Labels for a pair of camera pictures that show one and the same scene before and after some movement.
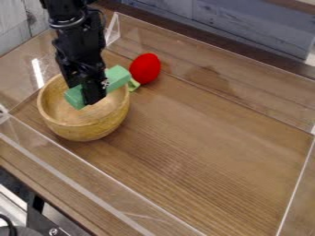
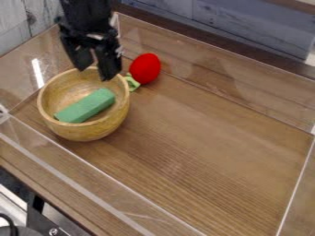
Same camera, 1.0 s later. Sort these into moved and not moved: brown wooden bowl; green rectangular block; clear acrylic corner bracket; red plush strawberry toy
Moved: green rectangular block
Not moved: brown wooden bowl; red plush strawberry toy; clear acrylic corner bracket
